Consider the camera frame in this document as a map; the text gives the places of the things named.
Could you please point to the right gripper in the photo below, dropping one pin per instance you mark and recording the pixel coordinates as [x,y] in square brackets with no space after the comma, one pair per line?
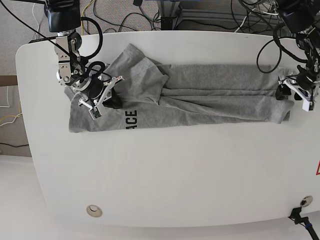
[98,93]

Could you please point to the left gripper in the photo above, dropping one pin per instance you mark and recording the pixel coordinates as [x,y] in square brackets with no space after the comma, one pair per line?
[303,88]

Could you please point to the grey T-shirt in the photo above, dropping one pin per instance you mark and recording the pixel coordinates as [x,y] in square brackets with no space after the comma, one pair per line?
[156,95]

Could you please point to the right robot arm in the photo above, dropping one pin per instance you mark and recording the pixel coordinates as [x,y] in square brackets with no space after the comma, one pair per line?
[77,72]

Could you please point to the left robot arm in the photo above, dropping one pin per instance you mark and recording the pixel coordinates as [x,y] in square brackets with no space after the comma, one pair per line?
[299,17]

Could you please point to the red warning sticker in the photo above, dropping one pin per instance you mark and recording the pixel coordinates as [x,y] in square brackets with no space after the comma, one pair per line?
[318,169]

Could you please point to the table grommet right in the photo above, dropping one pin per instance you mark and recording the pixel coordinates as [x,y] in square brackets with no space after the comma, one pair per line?
[306,201]

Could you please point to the table grommet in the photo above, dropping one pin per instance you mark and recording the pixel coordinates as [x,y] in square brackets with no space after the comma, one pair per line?
[306,201]
[94,211]

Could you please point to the table grommet left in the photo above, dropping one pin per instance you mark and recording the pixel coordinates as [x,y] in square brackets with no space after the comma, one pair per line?
[94,211]

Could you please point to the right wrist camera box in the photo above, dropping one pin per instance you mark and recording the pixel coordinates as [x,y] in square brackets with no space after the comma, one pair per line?
[95,113]

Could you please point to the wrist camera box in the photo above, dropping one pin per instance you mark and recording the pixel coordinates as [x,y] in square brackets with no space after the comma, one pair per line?
[308,105]
[95,113]

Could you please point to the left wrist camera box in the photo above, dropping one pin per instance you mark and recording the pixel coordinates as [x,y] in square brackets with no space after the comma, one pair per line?
[308,105]

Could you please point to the aluminium frame base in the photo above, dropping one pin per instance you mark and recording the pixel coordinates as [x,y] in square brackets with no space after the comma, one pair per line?
[226,15]

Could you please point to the black clamp with cable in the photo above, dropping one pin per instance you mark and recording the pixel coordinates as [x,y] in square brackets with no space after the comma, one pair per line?
[304,221]

